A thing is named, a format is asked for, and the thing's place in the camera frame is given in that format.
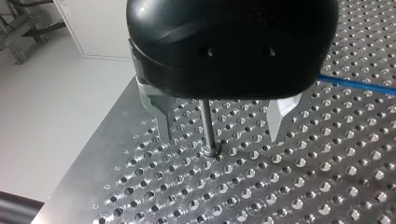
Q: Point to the white cabinet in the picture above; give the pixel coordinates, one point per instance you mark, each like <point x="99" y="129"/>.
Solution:
<point x="96" y="28"/>

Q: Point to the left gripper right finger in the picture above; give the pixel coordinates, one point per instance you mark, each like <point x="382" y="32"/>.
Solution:
<point x="278" y="116"/>

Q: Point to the grey metal frame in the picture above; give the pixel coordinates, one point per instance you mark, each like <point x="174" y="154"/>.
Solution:
<point x="18" y="31"/>

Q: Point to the metal post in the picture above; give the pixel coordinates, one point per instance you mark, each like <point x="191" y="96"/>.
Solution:
<point x="208" y="127"/>

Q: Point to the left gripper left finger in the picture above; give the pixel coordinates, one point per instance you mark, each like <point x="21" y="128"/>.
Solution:
<point x="162" y="113"/>

